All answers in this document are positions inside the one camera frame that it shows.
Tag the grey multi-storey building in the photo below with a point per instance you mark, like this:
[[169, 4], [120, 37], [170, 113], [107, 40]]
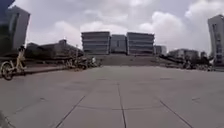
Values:
[[217, 38]]

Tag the wide grey central building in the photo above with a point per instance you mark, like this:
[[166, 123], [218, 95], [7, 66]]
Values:
[[116, 43]]

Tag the grey paved plaza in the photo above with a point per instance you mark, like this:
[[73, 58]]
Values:
[[116, 93]]

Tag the low dark building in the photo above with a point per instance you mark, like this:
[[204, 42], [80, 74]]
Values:
[[53, 50]]

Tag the row of parked bicycles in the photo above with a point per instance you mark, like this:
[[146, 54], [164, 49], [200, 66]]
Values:
[[198, 65], [81, 62]]

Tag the pale bicycle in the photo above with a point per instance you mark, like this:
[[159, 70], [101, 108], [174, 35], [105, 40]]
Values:
[[11, 66]]

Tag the large grey office building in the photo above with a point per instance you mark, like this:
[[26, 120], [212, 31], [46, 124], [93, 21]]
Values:
[[18, 28]]

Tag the small distant building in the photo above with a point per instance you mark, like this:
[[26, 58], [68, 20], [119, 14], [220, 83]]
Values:
[[160, 50]]

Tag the raised kerb strip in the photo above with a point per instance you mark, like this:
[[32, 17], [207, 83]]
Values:
[[43, 69]]

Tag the wide grey stairs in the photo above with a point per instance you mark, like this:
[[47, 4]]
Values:
[[128, 60]]

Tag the low pale building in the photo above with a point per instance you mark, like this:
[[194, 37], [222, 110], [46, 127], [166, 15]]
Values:
[[183, 53]]

